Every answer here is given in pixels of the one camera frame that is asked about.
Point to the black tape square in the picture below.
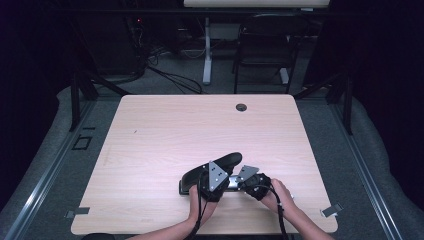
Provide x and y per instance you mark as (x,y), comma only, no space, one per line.
(76,145)

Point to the black table grommet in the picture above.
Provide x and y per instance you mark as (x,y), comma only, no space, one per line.
(241,107)

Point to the black metal stand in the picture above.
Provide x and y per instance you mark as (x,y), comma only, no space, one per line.
(348,106)
(75,100)

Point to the short white desk foot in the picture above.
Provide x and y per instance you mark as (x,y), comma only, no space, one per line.
(284,76)

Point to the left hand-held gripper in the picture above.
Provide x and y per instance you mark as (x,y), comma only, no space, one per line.
(216,178)

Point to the black stapler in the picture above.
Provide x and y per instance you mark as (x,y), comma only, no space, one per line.
(230,160)

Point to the dark cabinet with red light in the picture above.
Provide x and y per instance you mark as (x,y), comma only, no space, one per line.
(110,46)

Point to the aluminium rail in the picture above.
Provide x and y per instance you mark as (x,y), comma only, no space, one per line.
(366,176)
(43,180)

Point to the person's right hand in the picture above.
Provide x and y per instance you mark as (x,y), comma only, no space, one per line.
(281,198)

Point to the short black tape strip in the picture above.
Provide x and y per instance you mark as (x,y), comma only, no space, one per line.
(88,128)

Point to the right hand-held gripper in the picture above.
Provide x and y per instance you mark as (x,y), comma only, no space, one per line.
(256,185)

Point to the tall white desk leg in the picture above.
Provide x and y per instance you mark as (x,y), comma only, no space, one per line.
(207,60)

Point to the person's left hand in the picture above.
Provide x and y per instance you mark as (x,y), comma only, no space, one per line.
(200,208)

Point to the grey tape piece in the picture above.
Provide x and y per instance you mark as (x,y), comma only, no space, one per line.
(78,211)
(332,210)

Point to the black chair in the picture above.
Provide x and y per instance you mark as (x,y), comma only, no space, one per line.
(266,43)

